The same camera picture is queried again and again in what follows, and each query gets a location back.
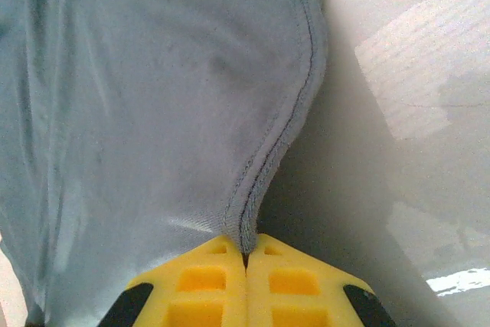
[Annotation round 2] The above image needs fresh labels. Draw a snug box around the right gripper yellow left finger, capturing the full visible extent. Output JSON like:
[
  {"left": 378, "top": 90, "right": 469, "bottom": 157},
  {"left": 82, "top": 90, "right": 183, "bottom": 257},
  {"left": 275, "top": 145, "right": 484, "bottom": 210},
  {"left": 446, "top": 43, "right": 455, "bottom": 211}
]
[{"left": 98, "top": 234, "right": 247, "bottom": 327}]

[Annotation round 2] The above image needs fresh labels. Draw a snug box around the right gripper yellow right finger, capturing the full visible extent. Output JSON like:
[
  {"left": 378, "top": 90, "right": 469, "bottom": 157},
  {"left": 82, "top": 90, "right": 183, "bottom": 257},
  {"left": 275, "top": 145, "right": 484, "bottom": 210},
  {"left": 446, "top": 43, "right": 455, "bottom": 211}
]
[{"left": 246, "top": 233, "right": 398, "bottom": 327}]

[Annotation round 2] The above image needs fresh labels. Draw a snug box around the grey t-shirt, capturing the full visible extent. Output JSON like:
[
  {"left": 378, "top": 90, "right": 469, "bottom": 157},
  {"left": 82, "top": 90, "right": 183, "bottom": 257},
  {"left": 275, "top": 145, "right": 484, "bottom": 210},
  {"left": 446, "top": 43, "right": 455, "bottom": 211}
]
[{"left": 0, "top": 0, "right": 331, "bottom": 326}]

